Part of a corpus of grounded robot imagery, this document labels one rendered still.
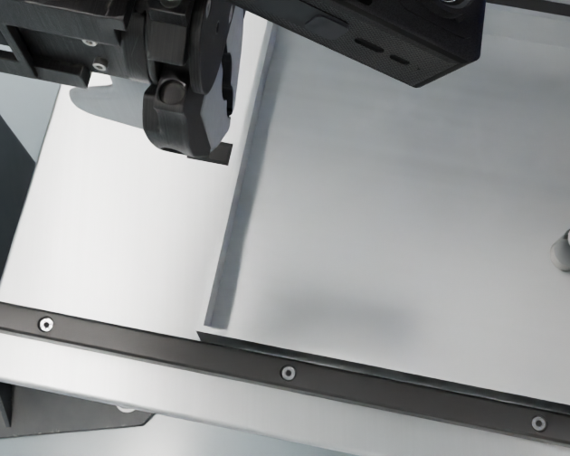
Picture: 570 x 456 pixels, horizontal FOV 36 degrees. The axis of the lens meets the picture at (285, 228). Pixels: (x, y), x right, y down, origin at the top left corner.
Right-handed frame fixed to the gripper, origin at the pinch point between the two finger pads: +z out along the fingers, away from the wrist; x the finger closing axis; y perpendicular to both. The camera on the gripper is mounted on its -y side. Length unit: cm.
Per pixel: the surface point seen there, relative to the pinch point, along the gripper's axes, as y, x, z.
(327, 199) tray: -5.0, -4.7, 21.2
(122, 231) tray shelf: 8.1, 0.3, 21.5
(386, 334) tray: -10.5, 3.5, 21.0
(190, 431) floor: 10, 8, 109
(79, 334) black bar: 8.5, 7.9, 19.4
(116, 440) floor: 21, 12, 110
